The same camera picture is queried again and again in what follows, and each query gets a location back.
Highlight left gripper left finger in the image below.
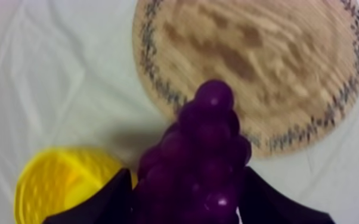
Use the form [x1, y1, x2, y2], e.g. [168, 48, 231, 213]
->
[42, 167, 134, 224]

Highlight round wooden board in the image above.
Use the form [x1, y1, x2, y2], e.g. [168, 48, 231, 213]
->
[132, 0, 359, 158]

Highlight purple toy grapes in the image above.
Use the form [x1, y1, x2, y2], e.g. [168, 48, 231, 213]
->
[131, 79, 252, 224]

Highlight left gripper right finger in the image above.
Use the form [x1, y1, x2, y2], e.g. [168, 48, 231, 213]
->
[237, 166, 336, 224]

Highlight yellow plastic basket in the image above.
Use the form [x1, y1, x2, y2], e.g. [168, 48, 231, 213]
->
[13, 147, 138, 224]

